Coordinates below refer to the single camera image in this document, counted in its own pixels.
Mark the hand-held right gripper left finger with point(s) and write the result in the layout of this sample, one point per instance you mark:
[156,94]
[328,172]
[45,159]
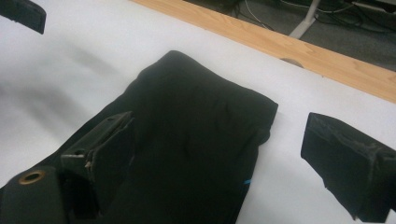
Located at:
[109,146]

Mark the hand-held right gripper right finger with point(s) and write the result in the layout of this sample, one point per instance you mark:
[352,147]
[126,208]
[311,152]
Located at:
[351,168]

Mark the black shorts with blue stripes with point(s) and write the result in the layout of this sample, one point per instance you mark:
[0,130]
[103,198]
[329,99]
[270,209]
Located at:
[193,124]

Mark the white metal stand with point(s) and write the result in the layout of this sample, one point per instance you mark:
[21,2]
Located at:
[303,21]

